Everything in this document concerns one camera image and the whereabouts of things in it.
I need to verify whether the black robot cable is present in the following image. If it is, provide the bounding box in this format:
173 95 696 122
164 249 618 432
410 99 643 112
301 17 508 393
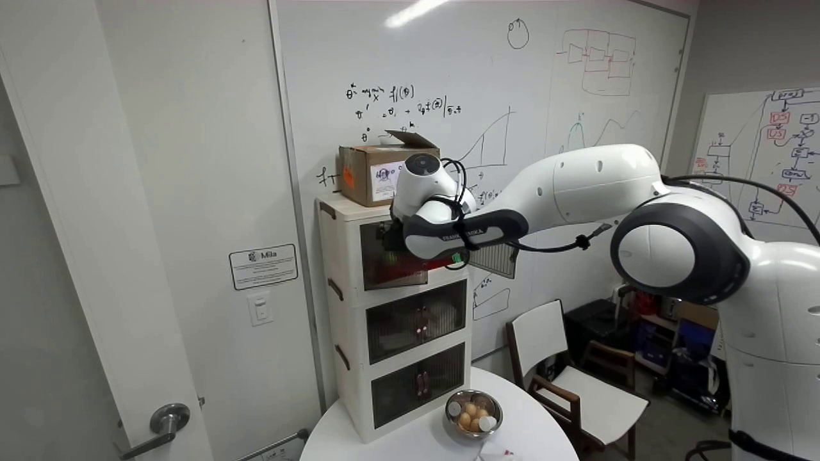
660 170 820 246

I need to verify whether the white wooden chair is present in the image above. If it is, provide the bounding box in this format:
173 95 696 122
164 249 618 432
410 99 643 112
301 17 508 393
508 300 649 461

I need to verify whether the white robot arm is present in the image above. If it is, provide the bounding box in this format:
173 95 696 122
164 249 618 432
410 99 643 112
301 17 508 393
390 142 820 461

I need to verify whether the cardboard box on cabinet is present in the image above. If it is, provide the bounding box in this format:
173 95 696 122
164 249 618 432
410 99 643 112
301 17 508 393
335 129 441 208

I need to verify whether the wall notice sign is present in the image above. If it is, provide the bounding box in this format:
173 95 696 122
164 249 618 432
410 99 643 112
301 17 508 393
228 243 299 292

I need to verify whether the red item in cabinet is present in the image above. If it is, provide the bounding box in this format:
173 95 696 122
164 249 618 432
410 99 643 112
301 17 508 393
364 256 423 286

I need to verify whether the metal bowl with eggs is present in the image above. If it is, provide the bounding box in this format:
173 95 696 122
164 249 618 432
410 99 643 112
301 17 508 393
442 388 503 441

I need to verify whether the silver door handle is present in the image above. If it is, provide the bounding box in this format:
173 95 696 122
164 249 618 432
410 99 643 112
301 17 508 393
119 402 190 461

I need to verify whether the tinted cabinet door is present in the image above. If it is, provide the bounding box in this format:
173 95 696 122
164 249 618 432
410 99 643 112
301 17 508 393
469 243 514 278

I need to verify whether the white stacked cabinet unit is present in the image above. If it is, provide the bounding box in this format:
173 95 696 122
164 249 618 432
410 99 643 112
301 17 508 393
315 195 472 441

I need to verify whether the round white table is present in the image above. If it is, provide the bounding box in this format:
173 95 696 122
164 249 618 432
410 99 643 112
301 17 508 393
299 369 579 461

